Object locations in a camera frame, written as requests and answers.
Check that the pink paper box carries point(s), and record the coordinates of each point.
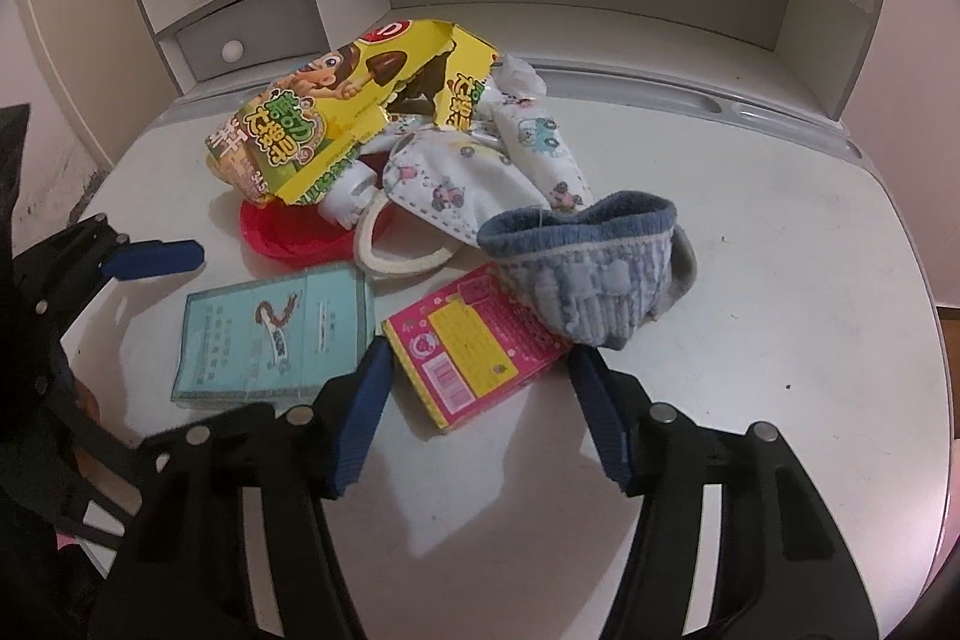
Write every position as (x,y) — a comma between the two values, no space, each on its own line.
(465,347)

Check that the yellow snack bag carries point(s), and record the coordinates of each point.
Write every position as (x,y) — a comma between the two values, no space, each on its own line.
(315,108)

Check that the small white plastic bottle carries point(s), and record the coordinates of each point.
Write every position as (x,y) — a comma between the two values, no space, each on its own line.
(346,197)

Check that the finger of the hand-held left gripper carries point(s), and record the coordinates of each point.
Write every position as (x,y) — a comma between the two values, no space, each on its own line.
(154,257)

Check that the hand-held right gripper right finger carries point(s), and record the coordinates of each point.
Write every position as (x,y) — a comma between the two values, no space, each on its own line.
(600,422)

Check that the white printed face mask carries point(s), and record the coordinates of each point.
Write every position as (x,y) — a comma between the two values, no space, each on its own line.
(450,183)

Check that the red plastic lid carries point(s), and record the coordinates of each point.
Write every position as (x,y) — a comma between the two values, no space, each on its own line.
(285,239)

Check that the blue grey knitted sock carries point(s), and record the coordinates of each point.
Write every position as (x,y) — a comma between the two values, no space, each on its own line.
(585,287)

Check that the grey drawer with white knob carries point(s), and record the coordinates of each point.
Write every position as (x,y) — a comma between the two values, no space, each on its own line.
(277,40)

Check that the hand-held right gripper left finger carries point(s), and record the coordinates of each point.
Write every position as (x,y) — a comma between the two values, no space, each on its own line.
(360,419)

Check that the white printed wrapper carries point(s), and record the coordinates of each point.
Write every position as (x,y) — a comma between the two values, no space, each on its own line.
(536,138)

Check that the teal paper box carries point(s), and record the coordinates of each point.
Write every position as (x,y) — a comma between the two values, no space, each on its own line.
(255,340)

